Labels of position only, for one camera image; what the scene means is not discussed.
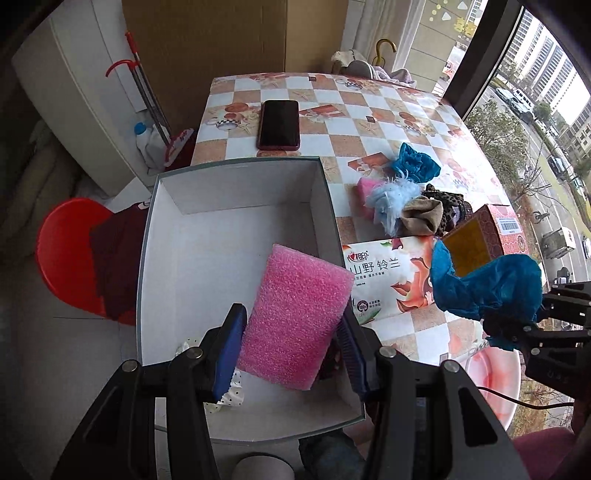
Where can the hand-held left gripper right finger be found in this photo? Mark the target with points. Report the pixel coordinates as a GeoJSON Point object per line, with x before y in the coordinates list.
{"type": "Point", "coordinates": [353, 355]}

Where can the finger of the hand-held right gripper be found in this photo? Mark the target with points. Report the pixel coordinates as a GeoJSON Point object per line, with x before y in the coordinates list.
{"type": "Point", "coordinates": [512, 330]}
{"type": "Point", "coordinates": [570, 302]}

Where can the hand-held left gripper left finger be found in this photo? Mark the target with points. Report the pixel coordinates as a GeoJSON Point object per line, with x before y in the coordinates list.
{"type": "Point", "coordinates": [231, 350]}

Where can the blue shoe cover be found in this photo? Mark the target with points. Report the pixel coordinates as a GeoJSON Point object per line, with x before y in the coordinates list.
{"type": "Point", "coordinates": [503, 286]}
{"type": "Point", "coordinates": [413, 161]}

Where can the white cardboard storage box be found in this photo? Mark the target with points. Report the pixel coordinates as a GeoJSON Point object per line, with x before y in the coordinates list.
{"type": "Point", "coordinates": [221, 240]}

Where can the beige sock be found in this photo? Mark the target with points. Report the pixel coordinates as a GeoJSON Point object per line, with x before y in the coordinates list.
{"type": "Point", "coordinates": [422, 217]}

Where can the person's right forearm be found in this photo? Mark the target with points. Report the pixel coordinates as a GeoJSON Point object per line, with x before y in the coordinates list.
{"type": "Point", "coordinates": [554, 452]}

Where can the white polka dot cloth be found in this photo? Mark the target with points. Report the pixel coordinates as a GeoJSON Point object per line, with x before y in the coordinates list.
{"type": "Point", "coordinates": [233, 392]}

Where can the floral tissue pack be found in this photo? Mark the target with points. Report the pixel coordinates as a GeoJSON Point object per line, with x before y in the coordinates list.
{"type": "Point", "coordinates": [392, 277]}

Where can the pink carton box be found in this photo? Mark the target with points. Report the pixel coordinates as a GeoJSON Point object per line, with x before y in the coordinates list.
{"type": "Point", "coordinates": [503, 230]}

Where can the person's leg in jeans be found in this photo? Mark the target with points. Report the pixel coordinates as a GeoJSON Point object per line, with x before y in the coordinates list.
{"type": "Point", "coordinates": [328, 454]}

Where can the white cylindrical object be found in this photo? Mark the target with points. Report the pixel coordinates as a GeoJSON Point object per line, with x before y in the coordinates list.
{"type": "Point", "coordinates": [263, 468]}

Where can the leopard print cloth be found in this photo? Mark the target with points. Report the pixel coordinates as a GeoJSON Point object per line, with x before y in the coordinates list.
{"type": "Point", "coordinates": [455, 205]}

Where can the dark red cloth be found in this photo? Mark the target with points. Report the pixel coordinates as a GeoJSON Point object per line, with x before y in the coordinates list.
{"type": "Point", "coordinates": [115, 258]}

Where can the light blue feather puff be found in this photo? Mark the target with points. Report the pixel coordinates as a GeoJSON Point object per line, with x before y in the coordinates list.
{"type": "Point", "coordinates": [390, 198]}

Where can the red plastic stool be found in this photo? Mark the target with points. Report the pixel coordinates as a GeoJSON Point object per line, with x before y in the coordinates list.
{"type": "Point", "coordinates": [64, 249]}

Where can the checkered printed tablecloth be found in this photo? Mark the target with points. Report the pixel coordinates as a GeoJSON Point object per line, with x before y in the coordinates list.
{"type": "Point", "coordinates": [369, 138]}

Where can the white bottle blue cap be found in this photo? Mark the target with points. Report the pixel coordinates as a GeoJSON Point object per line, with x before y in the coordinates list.
{"type": "Point", "coordinates": [147, 143]}

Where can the red smartphone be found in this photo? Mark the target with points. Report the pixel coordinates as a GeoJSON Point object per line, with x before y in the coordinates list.
{"type": "Point", "coordinates": [278, 124]}

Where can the beige sofa cushion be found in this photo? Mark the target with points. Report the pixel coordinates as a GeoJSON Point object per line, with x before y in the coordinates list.
{"type": "Point", "coordinates": [32, 170]}

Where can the pile of pale clothes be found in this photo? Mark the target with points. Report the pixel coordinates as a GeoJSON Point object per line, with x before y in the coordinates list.
{"type": "Point", "coordinates": [364, 67]}

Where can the brown cardboard panel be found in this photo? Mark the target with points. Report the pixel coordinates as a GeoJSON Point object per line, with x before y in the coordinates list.
{"type": "Point", "coordinates": [221, 37]}

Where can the white cabinet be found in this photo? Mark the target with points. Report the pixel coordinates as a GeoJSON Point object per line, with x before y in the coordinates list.
{"type": "Point", "coordinates": [69, 69]}

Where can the white curtain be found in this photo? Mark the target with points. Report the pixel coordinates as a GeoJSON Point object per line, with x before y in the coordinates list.
{"type": "Point", "coordinates": [383, 18]}

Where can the dark window frame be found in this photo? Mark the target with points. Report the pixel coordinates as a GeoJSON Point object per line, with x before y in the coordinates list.
{"type": "Point", "coordinates": [485, 46]}

